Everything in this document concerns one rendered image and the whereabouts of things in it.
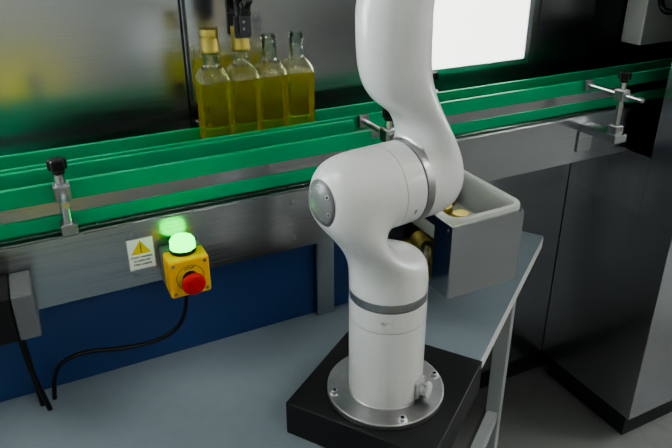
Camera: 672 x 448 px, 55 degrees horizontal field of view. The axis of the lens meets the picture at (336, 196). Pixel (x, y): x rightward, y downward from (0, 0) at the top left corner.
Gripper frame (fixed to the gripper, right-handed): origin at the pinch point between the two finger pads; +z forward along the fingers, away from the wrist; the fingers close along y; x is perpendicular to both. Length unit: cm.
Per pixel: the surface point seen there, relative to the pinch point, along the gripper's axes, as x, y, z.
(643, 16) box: 120, -8, 8
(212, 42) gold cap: -5.7, 1.5, 2.5
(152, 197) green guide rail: -21.8, 13.4, 25.4
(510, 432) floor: 81, 3, 133
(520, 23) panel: 79, -12, 7
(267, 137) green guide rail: 2.3, 6.2, 20.6
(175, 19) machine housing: -8.2, -15.1, 0.5
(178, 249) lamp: -19.9, 20.6, 32.5
